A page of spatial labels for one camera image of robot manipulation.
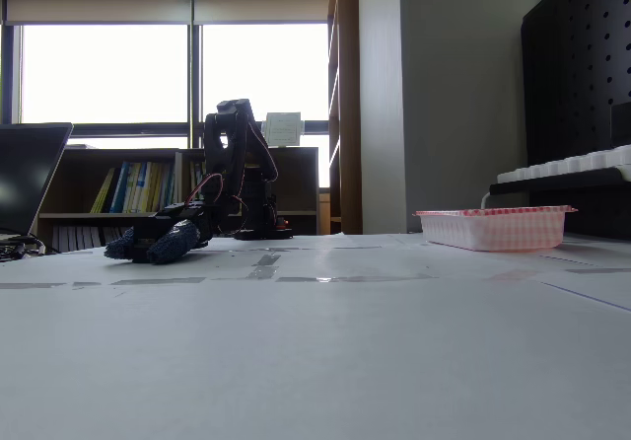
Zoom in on beige roller blind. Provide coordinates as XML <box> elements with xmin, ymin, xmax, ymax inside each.
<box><xmin>1</xmin><ymin>0</ymin><xmax>194</xmax><ymax>27</ymax></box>
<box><xmin>191</xmin><ymin>0</ymin><xmax>331</xmax><ymax>25</ymax></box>

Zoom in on white paper sign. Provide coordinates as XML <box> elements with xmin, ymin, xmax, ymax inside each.
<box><xmin>262</xmin><ymin>110</ymin><xmax>306</xmax><ymax>148</ymax></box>

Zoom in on tall brown wooden shelf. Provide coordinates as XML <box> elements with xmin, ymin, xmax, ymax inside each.
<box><xmin>326</xmin><ymin>0</ymin><xmax>364</xmax><ymax>236</ymax></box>

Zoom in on blue book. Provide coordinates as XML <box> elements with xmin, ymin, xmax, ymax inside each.
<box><xmin>161</xmin><ymin>164</ymin><xmax>176</xmax><ymax>214</ymax></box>
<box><xmin>108</xmin><ymin>161</ymin><xmax>131</xmax><ymax>215</ymax></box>

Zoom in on low wooden bookshelf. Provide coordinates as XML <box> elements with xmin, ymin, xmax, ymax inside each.
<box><xmin>176</xmin><ymin>146</ymin><xmax>321</xmax><ymax>240</ymax></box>
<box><xmin>35</xmin><ymin>147</ymin><xmax>181</xmax><ymax>254</ymax></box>

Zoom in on black pegboard panel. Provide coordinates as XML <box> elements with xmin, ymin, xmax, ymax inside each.
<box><xmin>521</xmin><ymin>0</ymin><xmax>631</xmax><ymax>168</ymax></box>

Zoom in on black desk shelf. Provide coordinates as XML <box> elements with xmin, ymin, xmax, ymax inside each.
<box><xmin>488</xmin><ymin>167</ymin><xmax>631</xmax><ymax>242</ymax></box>

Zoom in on white keyboard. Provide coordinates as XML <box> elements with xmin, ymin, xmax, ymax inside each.
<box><xmin>496</xmin><ymin>144</ymin><xmax>631</xmax><ymax>185</ymax></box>

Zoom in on dark window frame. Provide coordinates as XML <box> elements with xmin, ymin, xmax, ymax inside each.
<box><xmin>0</xmin><ymin>22</ymin><xmax>331</xmax><ymax>151</ymax></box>

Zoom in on row of white binders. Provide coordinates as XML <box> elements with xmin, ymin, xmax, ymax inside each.
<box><xmin>50</xmin><ymin>224</ymin><xmax>134</xmax><ymax>254</ymax></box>

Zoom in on long grey tape strip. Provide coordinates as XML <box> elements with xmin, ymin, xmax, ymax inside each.
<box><xmin>274</xmin><ymin>273</ymin><xmax>439</xmax><ymax>284</ymax></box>

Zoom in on black laptop cables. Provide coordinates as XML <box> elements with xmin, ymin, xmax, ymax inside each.
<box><xmin>0</xmin><ymin>234</ymin><xmax>48</xmax><ymax>263</ymax></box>

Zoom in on pink checkered tray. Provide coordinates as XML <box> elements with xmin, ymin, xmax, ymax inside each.
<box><xmin>412</xmin><ymin>204</ymin><xmax>579</xmax><ymax>254</ymax></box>

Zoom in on dark laptop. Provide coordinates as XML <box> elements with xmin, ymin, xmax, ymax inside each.
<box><xmin>0</xmin><ymin>122</ymin><xmax>75</xmax><ymax>244</ymax></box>

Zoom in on short grey tape strip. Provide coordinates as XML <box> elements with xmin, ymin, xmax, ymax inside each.
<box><xmin>244</xmin><ymin>253</ymin><xmax>282</xmax><ymax>281</ymax></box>

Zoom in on leaning yellow book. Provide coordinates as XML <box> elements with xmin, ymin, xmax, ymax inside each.
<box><xmin>89</xmin><ymin>167</ymin><xmax>116</xmax><ymax>215</ymax></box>

